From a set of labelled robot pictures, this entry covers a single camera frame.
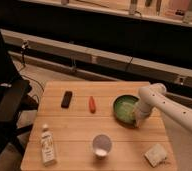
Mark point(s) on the black chair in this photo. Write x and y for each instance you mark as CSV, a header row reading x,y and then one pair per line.
x,y
13,100

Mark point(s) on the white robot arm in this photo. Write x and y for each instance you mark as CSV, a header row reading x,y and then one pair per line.
x,y
153,96

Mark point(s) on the white squeeze bottle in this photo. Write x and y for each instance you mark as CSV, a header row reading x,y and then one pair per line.
x,y
47,146

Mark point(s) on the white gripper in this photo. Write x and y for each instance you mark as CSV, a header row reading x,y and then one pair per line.
x,y
139,120

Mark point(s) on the white plastic cup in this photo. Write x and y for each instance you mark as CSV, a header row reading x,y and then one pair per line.
x,y
101,145

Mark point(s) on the black rectangular block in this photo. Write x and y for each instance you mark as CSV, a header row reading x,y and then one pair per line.
x,y
66,99

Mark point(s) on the beige sponge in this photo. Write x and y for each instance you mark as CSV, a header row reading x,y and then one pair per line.
x,y
156,154

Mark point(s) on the green ceramic bowl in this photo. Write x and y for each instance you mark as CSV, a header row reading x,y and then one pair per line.
x,y
123,108

